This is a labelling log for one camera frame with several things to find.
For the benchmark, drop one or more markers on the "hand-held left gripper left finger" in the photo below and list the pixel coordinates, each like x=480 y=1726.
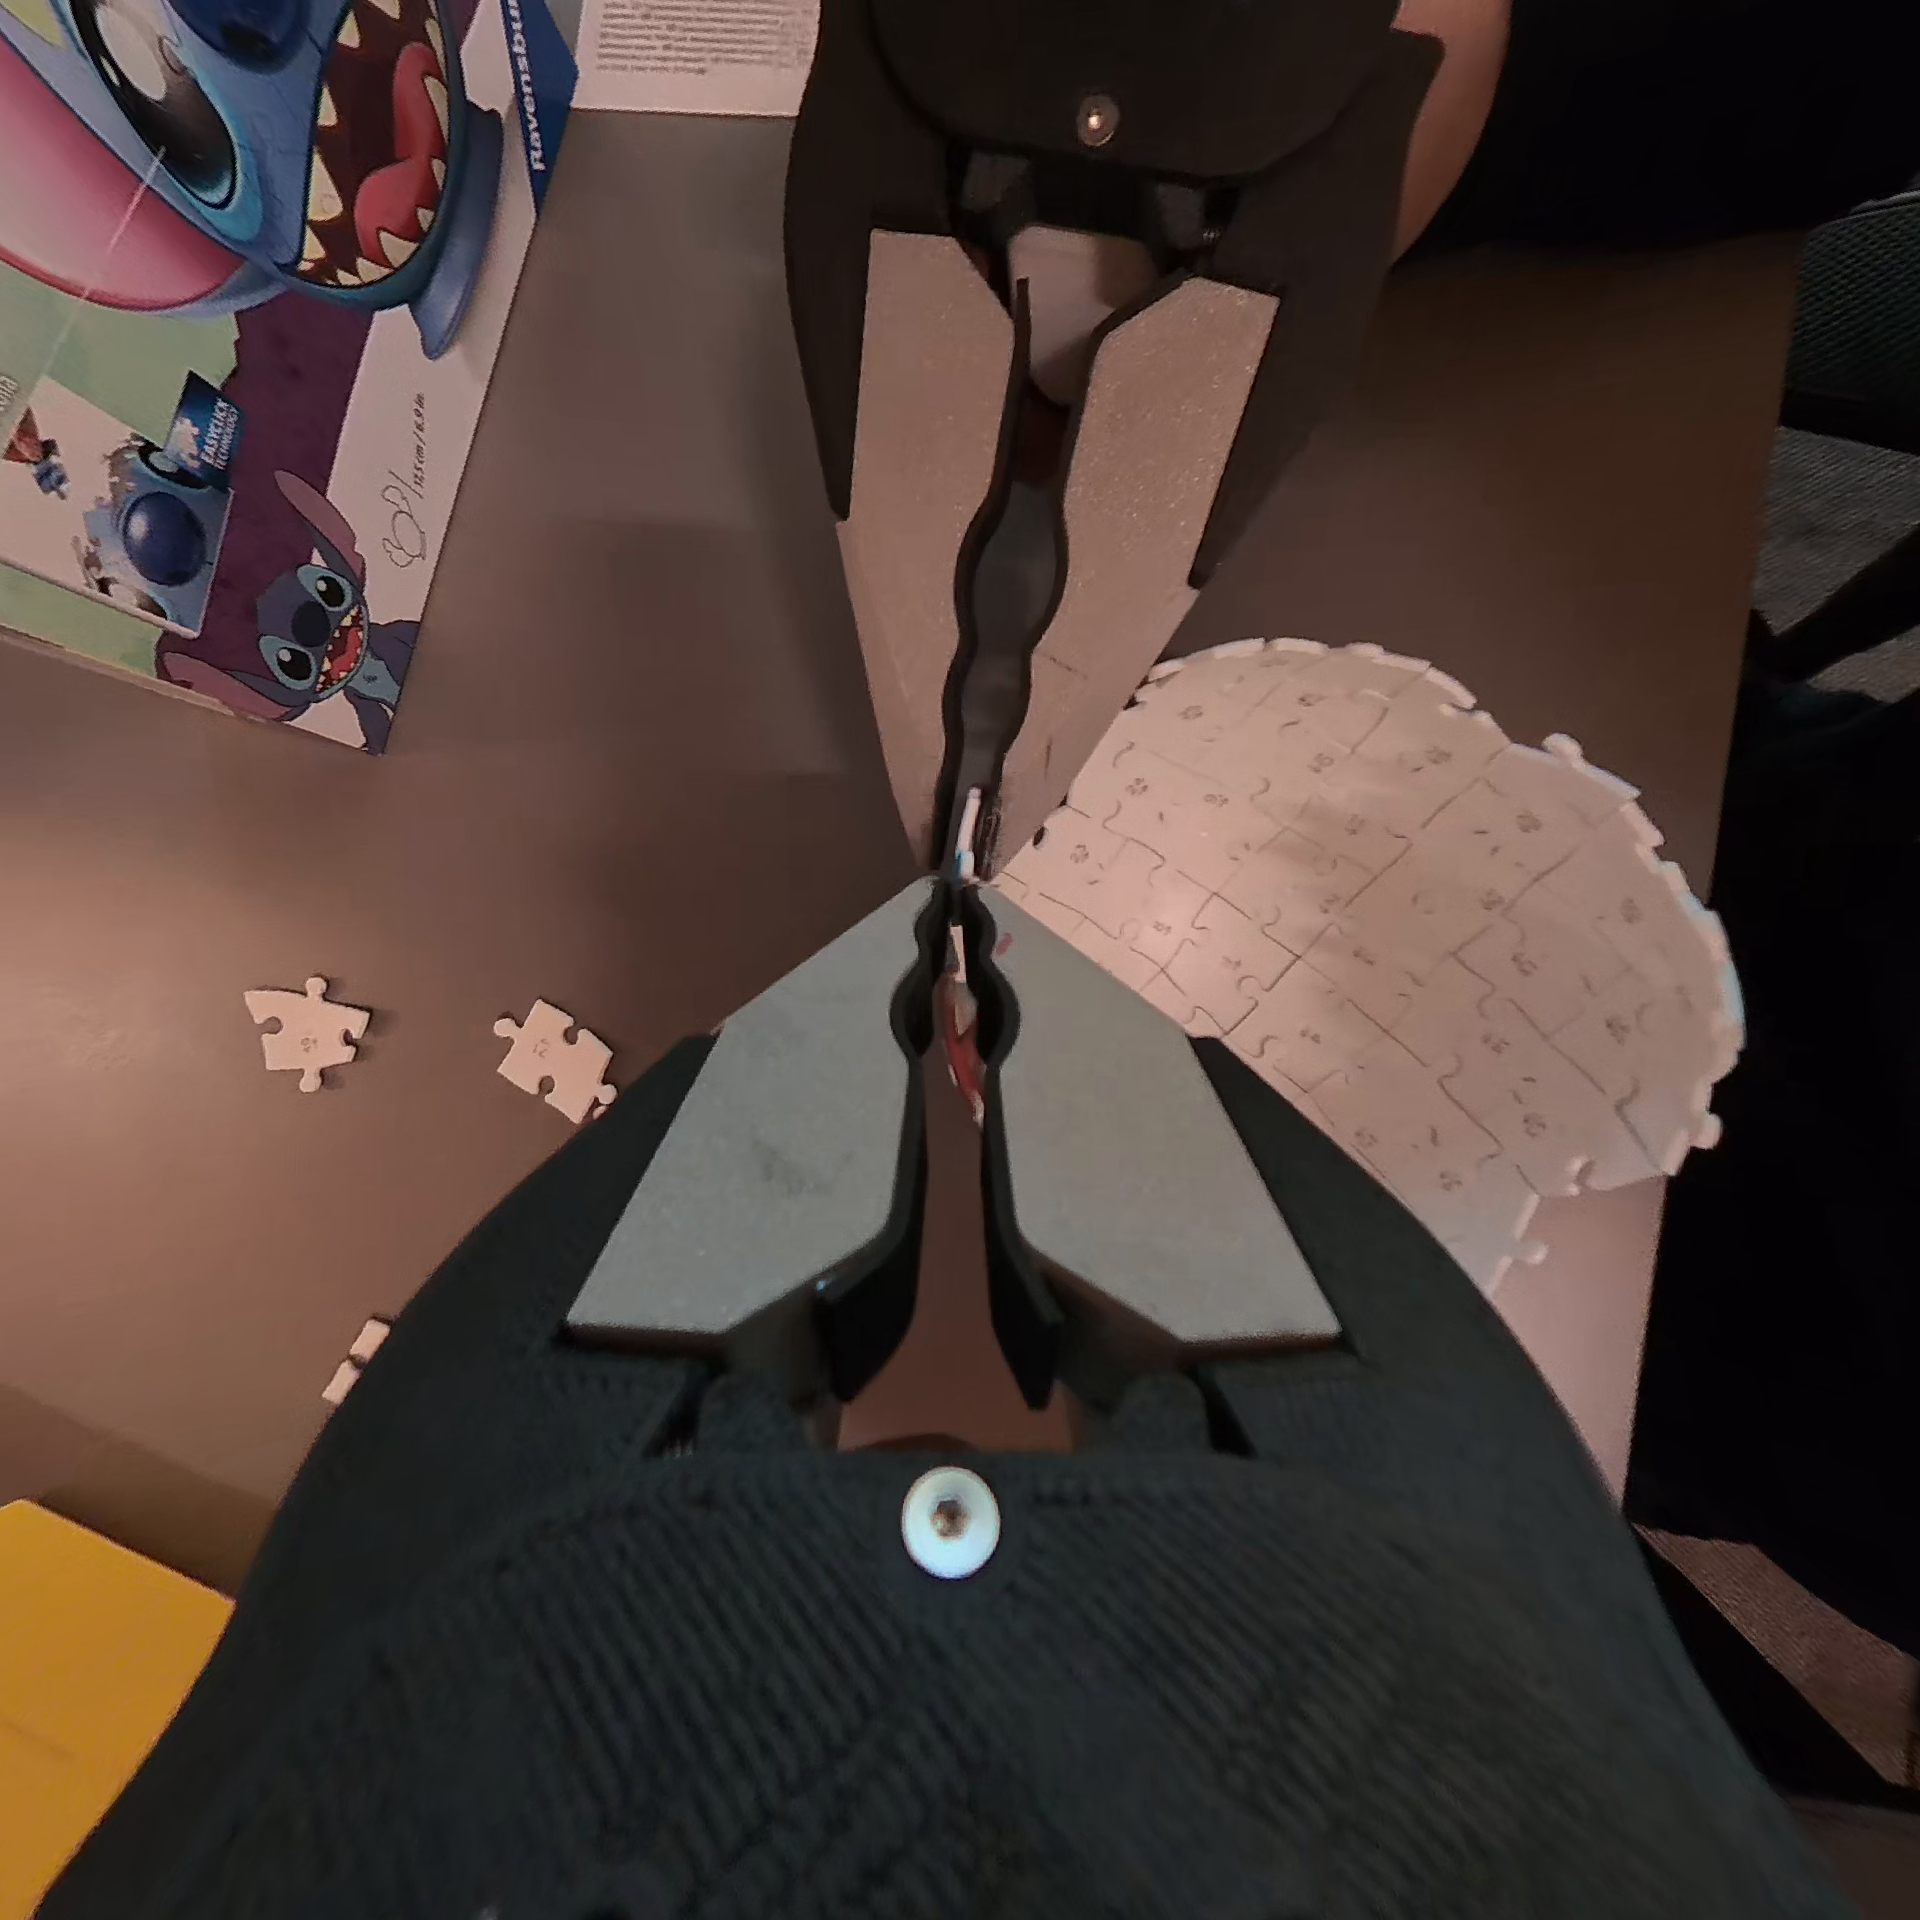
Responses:
x=748 y=1171

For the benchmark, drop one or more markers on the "person's right forearm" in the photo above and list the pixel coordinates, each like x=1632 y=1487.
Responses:
x=1651 y=107

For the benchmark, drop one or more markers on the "cartoon print puzzle box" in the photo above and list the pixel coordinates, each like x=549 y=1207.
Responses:
x=227 y=376

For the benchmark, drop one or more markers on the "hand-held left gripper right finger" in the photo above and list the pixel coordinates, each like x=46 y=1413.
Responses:
x=1154 y=1187

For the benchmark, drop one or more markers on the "white and red puzzle piece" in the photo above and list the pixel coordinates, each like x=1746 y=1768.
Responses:
x=969 y=1050

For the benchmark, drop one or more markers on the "yellow box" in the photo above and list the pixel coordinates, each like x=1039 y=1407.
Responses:
x=75 y=1681

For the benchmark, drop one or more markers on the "person's right hand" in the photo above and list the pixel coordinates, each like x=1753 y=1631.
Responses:
x=1447 y=107

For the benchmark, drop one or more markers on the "partly built white puzzle ball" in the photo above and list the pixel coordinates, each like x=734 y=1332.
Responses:
x=1426 y=933

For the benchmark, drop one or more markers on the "white printed leaflet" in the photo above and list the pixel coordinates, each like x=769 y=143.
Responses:
x=674 y=55

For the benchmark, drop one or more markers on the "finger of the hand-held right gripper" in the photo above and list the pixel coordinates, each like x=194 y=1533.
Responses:
x=914 y=453
x=1154 y=453

